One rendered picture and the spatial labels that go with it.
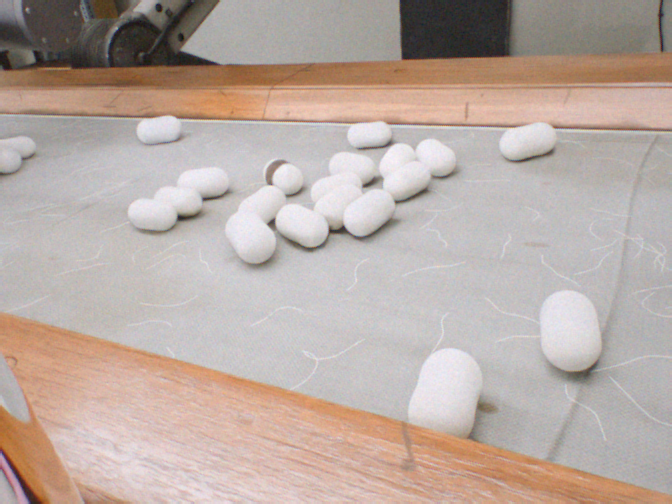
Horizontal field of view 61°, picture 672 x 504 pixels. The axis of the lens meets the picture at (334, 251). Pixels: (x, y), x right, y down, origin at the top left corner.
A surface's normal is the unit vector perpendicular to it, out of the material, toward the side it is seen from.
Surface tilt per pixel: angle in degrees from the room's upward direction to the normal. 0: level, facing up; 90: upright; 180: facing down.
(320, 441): 0
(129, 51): 89
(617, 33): 90
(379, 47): 90
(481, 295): 0
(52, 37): 97
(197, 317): 0
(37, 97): 45
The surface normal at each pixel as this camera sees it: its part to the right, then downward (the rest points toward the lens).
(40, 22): 0.93, 0.18
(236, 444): -0.13, -0.86
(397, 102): -0.40, -0.25
